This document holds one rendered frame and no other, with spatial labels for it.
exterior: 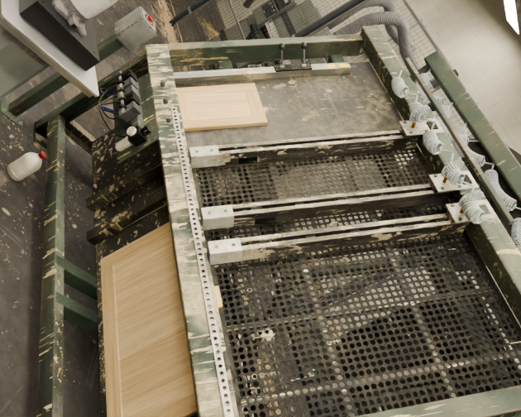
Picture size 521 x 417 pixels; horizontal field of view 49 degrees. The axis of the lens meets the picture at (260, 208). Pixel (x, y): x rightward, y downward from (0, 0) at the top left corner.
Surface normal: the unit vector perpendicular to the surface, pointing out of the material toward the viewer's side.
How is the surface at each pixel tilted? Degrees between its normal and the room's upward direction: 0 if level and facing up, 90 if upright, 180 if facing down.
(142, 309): 90
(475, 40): 90
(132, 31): 90
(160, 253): 90
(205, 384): 56
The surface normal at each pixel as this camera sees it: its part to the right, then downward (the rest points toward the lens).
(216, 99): 0.08, -0.66
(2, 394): 0.86, -0.45
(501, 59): -0.45, -0.41
